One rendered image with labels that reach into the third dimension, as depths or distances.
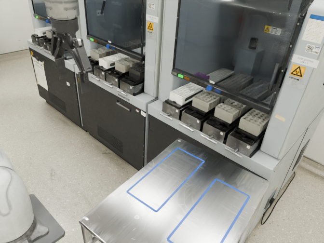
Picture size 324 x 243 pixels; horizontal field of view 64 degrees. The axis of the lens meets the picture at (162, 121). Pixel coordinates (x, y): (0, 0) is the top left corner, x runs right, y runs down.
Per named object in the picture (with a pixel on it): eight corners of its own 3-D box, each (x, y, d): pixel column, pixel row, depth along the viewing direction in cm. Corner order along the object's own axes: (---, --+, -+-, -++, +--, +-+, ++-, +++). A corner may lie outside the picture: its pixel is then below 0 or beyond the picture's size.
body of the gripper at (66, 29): (44, 15, 75) (49, 47, 80) (59, 21, 70) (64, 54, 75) (67, 12, 80) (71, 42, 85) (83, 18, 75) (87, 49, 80)
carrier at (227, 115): (233, 123, 141) (236, 113, 138) (231, 124, 140) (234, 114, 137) (215, 114, 148) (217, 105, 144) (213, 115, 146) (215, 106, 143)
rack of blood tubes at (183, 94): (196, 87, 180) (198, 78, 176) (209, 92, 174) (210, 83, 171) (168, 101, 161) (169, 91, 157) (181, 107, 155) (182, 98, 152)
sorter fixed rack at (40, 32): (63, 30, 272) (62, 24, 268) (68, 33, 266) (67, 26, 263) (35, 35, 253) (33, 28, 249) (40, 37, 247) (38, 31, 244)
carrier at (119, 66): (127, 73, 187) (127, 65, 184) (125, 74, 186) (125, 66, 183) (116, 68, 193) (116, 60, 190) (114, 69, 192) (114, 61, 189)
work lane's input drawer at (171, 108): (220, 81, 207) (222, 70, 202) (235, 87, 199) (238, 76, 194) (156, 114, 160) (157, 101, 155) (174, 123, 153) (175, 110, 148)
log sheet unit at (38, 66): (37, 84, 287) (30, 52, 268) (49, 93, 273) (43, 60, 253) (35, 85, 286) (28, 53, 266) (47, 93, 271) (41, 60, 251)
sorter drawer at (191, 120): (237, 87, 198) (239, 76, 193) (254, 94, 191) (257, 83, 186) (175, 124, 152) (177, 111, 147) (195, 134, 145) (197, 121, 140)
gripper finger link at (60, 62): (55, 60, 85) (54, 59, 86) (59, 79, 89) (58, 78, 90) (63, 58, 87) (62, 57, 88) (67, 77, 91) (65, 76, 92)
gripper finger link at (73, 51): (73, 38, 80) (74, 36, 79) (90, 71, 80) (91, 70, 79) (61, 40, 77) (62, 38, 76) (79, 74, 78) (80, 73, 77)
